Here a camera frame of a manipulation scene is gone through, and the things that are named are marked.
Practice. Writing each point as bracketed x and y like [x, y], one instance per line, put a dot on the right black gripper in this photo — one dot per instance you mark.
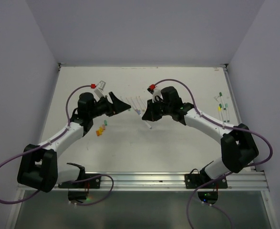
[150, 113]

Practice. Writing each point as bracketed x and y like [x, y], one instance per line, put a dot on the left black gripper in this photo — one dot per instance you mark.
[117, 106]

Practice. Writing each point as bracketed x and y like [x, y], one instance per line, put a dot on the yellow cap marker front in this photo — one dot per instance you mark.
[135, 101]

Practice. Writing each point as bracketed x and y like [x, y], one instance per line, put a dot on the yellow pen cap front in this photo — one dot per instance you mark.
[102, 130]

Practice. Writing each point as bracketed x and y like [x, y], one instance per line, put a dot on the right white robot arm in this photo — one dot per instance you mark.
[238, 147]

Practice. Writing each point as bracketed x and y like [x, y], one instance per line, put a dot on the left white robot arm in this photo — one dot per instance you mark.
[39, 167]

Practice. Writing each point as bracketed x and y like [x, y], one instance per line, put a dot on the green cap marker lower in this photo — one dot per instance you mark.
[222, 113]

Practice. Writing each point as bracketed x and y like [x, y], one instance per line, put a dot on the mint cap marker right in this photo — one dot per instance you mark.
[227, 112]

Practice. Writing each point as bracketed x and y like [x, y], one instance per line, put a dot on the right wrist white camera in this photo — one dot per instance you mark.
[155, 92]

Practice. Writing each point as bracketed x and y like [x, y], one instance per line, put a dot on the wrist white camera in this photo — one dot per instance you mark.
[155, 92]
[100, 89]

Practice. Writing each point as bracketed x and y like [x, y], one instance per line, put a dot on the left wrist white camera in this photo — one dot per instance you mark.
[100, 89]

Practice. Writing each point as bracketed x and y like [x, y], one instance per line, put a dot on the aluminium front rail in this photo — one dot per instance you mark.
[175, 181]

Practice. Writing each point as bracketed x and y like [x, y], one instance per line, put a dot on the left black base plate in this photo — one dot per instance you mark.
[92, 181]

